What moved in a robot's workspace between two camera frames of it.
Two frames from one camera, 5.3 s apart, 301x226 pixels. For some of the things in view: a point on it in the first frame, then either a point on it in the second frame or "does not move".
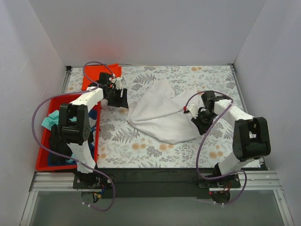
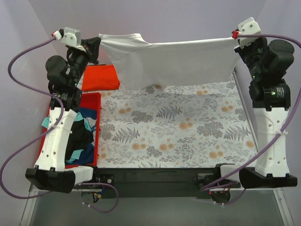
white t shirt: x=156 y=111 → x=141 y=65
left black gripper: x=116 y=98 → x=90 y=47
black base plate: x=156 y=182 does not move
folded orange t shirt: x=91 y=73 does not move
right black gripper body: x=202 y=121 → x=242 y=50
